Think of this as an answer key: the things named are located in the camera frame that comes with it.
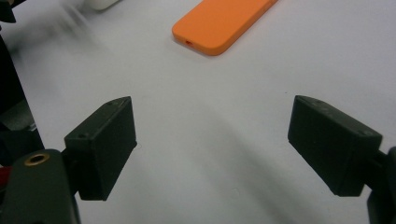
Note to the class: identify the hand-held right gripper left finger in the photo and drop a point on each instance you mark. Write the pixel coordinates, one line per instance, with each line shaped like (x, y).
(99, 152)

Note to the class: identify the orange phone case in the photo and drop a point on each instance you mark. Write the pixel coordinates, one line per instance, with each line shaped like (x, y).
(218, 25)

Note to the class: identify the white plastic tray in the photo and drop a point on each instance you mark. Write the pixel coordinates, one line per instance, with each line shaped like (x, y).
(102, 3)

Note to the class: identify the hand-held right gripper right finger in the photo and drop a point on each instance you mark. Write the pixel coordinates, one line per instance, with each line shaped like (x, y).
(333, 146)

